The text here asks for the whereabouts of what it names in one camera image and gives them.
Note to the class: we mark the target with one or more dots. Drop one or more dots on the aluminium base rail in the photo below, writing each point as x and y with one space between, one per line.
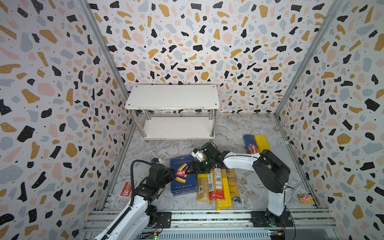
300 224

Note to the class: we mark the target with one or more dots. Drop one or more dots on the red card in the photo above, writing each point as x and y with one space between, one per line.
126 191

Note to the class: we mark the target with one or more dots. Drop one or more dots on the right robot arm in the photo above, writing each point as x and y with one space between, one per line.
273 173

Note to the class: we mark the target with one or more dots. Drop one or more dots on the yellow Pastatime spaghetti bag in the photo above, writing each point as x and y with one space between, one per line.
227 202

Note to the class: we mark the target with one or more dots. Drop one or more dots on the blue Barilla pasta box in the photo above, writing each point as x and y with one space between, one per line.
183 183

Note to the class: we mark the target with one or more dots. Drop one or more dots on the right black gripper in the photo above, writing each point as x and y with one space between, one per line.
197 163

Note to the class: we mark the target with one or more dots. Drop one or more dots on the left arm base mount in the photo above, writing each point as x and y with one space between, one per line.
152 218

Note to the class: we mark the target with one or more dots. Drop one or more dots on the white two-tier shelf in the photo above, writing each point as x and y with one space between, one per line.
148 103

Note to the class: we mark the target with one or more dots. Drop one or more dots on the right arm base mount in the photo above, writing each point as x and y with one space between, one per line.
267 219

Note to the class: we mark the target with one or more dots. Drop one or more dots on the blue Barilla spaghetti box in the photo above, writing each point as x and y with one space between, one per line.
250 144

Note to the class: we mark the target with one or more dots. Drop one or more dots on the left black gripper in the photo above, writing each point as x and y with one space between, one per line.
167 171

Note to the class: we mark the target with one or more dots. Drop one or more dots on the yellow-top spaghetti bag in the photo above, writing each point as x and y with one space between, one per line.
203 188

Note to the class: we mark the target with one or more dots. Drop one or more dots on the yellow spaghetti bag far right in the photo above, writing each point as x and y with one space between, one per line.
262 143

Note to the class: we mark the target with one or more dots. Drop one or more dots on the red spaghetti bag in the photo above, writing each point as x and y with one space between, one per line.
215 185

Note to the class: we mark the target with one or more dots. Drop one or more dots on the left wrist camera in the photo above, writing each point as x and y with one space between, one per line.
156 161

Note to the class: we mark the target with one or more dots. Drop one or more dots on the small pink toy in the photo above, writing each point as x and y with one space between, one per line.
306 199

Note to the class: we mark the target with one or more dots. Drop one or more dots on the blue-top clear spaghetti bag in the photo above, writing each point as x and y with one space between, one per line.
233 186

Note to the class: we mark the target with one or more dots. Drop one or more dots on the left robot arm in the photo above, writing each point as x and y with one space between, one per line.
122 227

